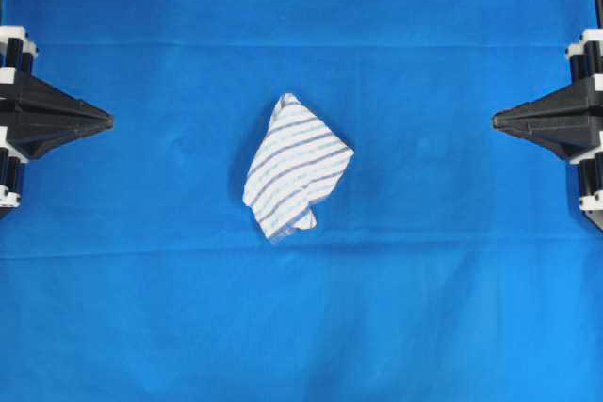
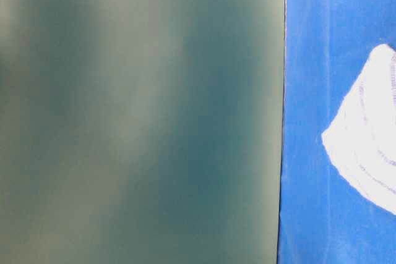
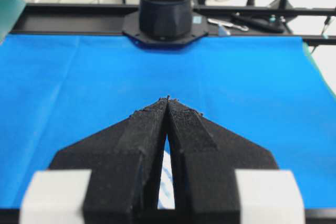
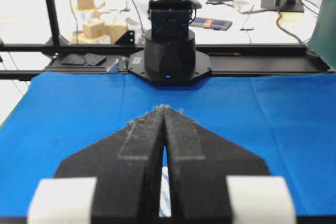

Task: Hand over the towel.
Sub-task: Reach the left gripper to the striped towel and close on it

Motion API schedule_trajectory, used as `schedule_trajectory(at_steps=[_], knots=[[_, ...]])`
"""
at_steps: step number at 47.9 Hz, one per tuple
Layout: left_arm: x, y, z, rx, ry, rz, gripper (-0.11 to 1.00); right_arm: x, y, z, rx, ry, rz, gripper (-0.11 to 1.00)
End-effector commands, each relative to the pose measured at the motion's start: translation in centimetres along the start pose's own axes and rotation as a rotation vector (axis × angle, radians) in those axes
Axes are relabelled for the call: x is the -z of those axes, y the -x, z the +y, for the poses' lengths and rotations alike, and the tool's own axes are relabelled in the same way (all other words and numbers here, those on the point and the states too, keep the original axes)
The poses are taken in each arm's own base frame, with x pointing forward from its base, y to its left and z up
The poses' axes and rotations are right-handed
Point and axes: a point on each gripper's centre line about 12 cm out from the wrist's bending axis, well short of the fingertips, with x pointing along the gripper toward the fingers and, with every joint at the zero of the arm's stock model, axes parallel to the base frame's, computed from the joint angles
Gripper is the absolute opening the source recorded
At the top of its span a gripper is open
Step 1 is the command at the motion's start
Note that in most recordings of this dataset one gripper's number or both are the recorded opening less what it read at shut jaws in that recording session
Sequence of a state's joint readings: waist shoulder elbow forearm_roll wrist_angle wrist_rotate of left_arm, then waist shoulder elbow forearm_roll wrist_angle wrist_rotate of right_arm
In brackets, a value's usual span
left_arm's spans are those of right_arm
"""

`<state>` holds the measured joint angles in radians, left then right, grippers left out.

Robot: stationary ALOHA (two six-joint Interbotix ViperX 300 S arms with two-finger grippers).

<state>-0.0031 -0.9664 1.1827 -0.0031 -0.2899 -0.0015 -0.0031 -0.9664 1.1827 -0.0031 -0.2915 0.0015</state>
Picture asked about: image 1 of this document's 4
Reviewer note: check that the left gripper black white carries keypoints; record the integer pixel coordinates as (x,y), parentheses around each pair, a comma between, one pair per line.
(54,117)

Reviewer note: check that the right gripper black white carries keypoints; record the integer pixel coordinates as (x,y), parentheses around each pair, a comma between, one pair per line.
(577,141)

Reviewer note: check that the white blue-striped towel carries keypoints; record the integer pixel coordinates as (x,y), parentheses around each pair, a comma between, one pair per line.
(297,165)

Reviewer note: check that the blue table cloth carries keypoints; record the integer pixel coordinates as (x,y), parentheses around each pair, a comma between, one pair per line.
(450,263)

